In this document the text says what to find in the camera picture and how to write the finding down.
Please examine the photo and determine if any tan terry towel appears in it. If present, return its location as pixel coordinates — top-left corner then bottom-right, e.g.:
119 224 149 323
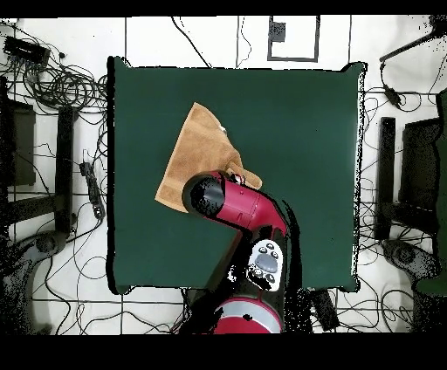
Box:
154 101 263 213

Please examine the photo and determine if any black flat panel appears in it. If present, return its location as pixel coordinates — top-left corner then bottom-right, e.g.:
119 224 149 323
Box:
398 117 441 210
0 99 37 188

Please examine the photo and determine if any dark green table cloth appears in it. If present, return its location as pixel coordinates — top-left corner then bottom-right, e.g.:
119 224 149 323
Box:
107 55 368 293

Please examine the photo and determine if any black power strip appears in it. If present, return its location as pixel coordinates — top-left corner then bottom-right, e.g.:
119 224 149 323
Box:
79 161 107 220

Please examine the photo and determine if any dark grey square plate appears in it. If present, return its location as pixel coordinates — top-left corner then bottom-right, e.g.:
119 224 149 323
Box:
268 21 286 43

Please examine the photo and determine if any black oblong box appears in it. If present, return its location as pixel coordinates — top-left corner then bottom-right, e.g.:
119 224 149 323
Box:
312 289 340 332

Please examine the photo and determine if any black power adapter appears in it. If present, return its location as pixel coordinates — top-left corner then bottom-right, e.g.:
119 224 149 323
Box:
382 85 403 109

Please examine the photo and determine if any black tripod base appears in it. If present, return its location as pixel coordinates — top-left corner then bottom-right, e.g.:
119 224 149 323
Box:
381 238 441 280
6 230 69 270

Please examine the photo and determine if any black pole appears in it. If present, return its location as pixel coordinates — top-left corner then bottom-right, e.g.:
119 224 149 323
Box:
379 15 447 64

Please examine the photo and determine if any black electronics box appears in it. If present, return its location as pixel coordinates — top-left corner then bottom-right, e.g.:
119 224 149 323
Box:
3 35 52 67

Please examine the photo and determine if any black stand frame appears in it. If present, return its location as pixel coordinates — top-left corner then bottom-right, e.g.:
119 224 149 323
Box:
375 116 439 242
3 106 76 234

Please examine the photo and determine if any tangled black cable bundle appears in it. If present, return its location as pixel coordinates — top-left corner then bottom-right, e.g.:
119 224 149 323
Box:
20 58 109 116

